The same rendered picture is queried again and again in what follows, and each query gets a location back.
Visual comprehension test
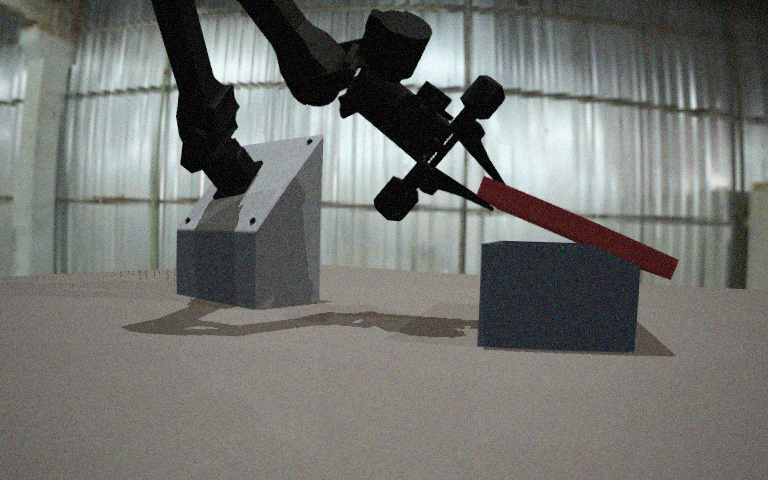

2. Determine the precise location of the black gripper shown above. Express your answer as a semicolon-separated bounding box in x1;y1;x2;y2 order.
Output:
374;75;506;221

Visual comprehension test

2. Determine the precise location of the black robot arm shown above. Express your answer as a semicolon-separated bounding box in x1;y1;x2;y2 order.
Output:
151;0;454;200

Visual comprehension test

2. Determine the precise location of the red rectangular panel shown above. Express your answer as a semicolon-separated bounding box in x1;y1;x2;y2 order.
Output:
476;176;679;280

